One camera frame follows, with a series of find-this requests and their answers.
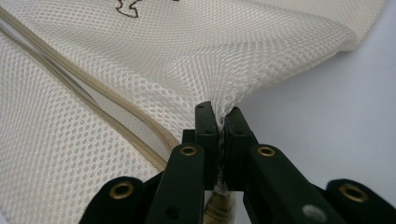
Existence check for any cream mesh laundry bag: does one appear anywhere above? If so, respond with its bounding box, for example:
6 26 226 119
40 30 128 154
0 0 390 224

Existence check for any white board mat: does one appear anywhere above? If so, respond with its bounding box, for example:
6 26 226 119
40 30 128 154
230 0 396 206

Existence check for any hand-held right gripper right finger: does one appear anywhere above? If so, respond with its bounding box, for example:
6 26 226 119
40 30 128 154
223 105 347 224

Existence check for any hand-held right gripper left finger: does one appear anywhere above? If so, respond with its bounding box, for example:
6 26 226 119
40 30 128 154
145 101 219 224

